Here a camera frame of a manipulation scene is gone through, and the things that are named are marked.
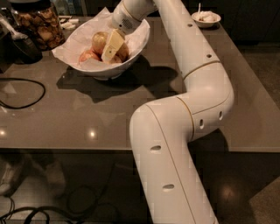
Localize white paper liner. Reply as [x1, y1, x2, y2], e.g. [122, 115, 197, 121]
[52, 7, 151, 73]

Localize left red apple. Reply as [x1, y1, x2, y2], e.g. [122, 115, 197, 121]
[79, 50, 101, 62]

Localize small white bowl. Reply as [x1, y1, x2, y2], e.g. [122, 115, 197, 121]
[192, 11, 221, 28]

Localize glass jar of chips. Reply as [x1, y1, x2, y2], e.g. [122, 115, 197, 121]
[8, 0, 66, 51]

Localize black cable on table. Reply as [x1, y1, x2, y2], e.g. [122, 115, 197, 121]
[0, 77, 46, 110]

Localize front red apple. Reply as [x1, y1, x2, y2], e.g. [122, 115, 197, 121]
[109, 55, 122, 64]

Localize black round device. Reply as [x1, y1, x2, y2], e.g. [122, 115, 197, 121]
[0, 12, 44, 65]

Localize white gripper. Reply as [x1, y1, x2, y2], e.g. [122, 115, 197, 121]
[101, 1, 141, 64]

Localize left white shoe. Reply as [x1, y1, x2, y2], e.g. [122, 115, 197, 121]
[0, 160, 25, 197]

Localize black floor cables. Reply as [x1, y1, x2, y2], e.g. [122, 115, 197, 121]
[0, 196, 86, 224]

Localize white packets behind bowl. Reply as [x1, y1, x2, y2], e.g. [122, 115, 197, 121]
[59, 17, 79, 30]

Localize right white shoe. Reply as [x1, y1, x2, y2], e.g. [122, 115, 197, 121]
[45, 160, 66, 198]

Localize white shoe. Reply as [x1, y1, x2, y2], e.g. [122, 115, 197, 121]
[45, 160, 66, 198]
[0, 160, 25, 197]

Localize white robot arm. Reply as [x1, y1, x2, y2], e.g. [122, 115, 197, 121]
[102, 0, 234, 224]

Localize large white bowl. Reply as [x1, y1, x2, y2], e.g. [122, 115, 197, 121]
[59, 11, 151, 81]

